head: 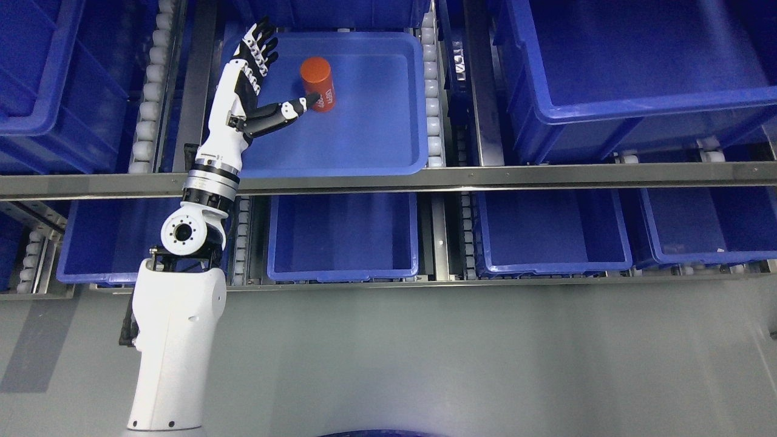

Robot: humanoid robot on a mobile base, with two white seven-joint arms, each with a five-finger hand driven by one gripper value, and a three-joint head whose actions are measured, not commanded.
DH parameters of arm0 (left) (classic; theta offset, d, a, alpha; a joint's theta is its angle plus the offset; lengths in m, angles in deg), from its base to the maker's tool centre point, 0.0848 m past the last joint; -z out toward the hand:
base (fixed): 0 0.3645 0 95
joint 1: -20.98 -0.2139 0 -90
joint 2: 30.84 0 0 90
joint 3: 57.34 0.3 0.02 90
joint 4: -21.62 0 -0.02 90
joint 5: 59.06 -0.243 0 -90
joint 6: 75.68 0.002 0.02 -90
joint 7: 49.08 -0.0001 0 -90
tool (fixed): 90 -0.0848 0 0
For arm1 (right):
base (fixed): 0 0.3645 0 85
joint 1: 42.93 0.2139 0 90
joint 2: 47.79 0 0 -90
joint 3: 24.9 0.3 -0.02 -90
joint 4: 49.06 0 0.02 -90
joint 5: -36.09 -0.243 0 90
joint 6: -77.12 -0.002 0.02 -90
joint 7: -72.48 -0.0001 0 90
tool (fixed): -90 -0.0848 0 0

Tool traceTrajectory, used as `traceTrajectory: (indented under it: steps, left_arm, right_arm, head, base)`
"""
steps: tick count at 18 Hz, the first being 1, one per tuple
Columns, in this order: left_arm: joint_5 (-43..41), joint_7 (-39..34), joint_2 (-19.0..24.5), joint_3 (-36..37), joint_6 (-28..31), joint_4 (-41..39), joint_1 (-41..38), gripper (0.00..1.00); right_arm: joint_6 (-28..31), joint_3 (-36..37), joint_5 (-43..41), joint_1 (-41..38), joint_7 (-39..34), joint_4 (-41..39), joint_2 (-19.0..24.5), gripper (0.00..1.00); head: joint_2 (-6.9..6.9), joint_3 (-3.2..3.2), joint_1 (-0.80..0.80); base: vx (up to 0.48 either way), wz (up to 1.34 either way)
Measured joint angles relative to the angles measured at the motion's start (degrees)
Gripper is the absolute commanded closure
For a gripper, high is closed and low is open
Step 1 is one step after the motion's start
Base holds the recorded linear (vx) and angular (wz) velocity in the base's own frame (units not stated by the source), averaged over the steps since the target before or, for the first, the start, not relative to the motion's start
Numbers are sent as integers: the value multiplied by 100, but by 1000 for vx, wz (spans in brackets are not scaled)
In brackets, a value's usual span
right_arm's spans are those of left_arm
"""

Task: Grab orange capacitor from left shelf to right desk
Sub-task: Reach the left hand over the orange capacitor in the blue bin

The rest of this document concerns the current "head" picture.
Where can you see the white roller track left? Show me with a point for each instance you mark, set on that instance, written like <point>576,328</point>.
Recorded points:
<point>146,132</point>

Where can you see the white roller track middle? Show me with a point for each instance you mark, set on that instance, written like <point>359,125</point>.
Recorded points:
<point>428,37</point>

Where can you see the white roller track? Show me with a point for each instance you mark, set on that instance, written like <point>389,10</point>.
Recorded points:
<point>146,132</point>
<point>428,37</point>

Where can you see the grey metal shelf rail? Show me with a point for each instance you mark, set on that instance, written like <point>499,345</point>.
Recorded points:
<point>448,179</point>

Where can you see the blue bin lower middle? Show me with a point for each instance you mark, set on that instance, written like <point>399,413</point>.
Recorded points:
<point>333,238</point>

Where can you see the blue bin lower left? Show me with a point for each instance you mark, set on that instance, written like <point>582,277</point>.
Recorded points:
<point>155,244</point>

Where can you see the blue bin lower right centre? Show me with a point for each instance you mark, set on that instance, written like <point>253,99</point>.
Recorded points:
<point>549,233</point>

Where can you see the orange cylindrical capacitor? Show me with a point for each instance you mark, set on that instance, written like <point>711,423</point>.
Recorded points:
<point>317,77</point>

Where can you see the large blue bin top right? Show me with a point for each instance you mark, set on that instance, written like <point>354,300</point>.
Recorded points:
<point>588,79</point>

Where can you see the large blue bin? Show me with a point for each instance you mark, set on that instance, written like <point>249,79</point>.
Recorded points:
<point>588,79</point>
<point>65,73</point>

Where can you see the large blue bin top left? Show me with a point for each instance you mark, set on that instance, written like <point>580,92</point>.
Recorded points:
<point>65,73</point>

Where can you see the blue bin lower far right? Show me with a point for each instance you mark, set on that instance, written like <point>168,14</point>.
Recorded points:
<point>720,225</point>

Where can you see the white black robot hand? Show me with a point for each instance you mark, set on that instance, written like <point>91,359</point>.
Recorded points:
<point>235,116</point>

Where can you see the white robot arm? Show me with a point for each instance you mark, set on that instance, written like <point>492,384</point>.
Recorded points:
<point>179,297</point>

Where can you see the blue bin top centre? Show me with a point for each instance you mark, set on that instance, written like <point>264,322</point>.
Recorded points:
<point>329,15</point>

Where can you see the shallow blue tray bin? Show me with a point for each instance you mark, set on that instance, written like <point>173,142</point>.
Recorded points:
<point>378,126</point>

